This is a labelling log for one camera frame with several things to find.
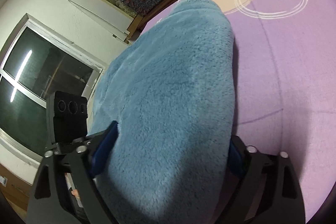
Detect blue fleece jacket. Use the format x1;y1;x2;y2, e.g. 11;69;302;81
91;0;235;223

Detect person's left hand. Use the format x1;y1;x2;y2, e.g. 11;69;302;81
71;189;80;198

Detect white leaning board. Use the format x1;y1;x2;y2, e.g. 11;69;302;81
68;0;136;42

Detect purple printed bed sheet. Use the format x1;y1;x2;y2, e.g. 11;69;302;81
142;0;335;223

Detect window with white frame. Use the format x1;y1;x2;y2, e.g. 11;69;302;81
1;14;106;161

